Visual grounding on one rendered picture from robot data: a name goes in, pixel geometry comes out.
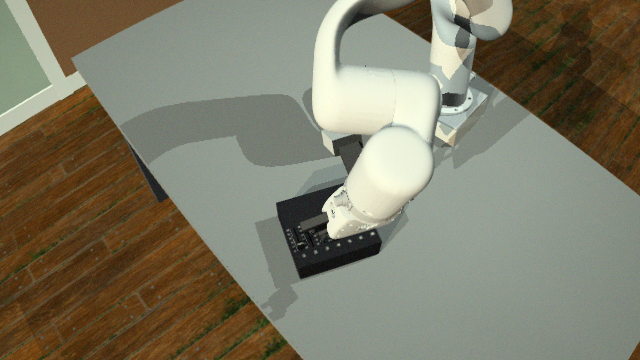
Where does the black lighting desk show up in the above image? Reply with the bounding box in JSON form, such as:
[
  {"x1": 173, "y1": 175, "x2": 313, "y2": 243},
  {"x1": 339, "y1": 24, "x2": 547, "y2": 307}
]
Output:
[{"x1": 276, "y1": 183, "x2": 382, "y2": 279}]

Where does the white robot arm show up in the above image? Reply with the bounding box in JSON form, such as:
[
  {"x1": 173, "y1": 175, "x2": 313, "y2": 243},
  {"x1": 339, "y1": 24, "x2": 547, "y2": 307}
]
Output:
[{"x1": 312, "y1": 0, "x2": 513, "y2": 223}]

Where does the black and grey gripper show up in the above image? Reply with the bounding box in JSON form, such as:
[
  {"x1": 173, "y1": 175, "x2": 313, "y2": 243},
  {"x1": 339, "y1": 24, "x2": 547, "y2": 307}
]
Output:
[{"x1": 300, "y1": 185, "x2": 404, "y2": 241}]

